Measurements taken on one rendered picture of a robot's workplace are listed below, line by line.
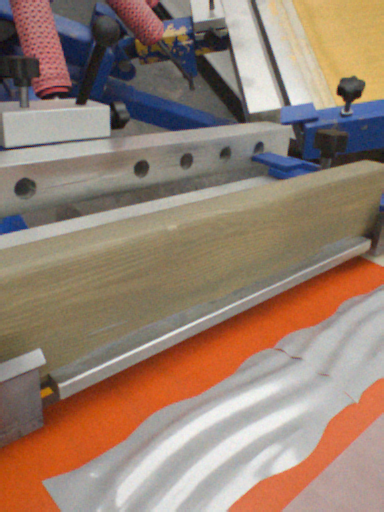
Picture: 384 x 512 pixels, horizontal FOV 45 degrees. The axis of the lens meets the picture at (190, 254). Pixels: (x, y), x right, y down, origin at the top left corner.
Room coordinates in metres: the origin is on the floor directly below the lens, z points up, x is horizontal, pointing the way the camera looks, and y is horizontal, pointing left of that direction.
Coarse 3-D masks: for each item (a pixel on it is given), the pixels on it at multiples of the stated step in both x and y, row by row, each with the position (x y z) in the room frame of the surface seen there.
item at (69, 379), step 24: (360, 240) 0.38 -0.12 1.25; (312, 264) 0.30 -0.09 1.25; (336, 264) 0.33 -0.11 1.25; (240, 288) 0.24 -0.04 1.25; (264, 288) 0.24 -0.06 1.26; (288, 288) 0.27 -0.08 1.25; (192, 312) 0.19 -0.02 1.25; (216, 312) 0.20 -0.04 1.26; (240, 312) 0.22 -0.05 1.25; (144, 336) 0.15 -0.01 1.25; (168, 336) 0.16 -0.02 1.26; (96, 360) 0.12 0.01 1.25; (120, 360) 0.13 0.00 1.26; (72, 384) 0.10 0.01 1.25
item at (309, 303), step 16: (336, 272) 0.37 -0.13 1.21; (352, 272) 0.38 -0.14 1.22; (368, 272) 0.39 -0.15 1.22; (304, 288) 0.32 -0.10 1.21; (320, 288) 0.33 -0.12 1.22; (336, 288) 0.34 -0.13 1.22; (352, 288) 0.35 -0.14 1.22; (368, 288) 0.36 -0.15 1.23; (272, 304) 0.28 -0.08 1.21; (288, 304) 0.29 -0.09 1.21; (304, 304) 0.30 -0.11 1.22; (320, 304) 0.30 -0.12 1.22; (336, 304) 0.31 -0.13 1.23; (240, 320) 0.25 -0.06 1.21; (256, 320) 0.25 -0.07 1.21; (272, 320) 0.26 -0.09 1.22; (288, 320) 0.27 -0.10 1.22; (304, 320) 0.27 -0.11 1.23; (320, 320) 0.28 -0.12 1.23; (256, 336) 0.23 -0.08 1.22; (272, 336) 0.24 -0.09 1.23; (368, 400) 0.20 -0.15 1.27
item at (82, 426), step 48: (192, 336) 0.21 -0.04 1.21; (240, 336) 0.23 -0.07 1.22; (96, 384) 0.13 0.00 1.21; (144, 384) 0.15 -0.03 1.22; (192, 384) 0.16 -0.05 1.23; (48, 432) 0.09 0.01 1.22; (96, 432) 0.10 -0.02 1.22; (336, 432) 0.17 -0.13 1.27; (0, 480) 0.05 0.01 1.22; (288, 480) 0.12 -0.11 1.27; (336, 480) 0.13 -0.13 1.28
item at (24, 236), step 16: (272, 176) 0.54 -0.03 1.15; (192, 192) 0.42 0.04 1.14; (208, 192) 0.43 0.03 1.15; (224, 192) 0.44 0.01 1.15; (128, 208) 0.33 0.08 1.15; (144, 208) 0.34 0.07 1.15; (160, 208) 0.35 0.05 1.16; (64, 224) 0.27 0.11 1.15; (80, 224) 0.28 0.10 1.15; (96, 224) 0.28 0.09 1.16; (0, 240) 0.21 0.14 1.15; (16, 240) 0.22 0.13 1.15; (32, 240) 0.23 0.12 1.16
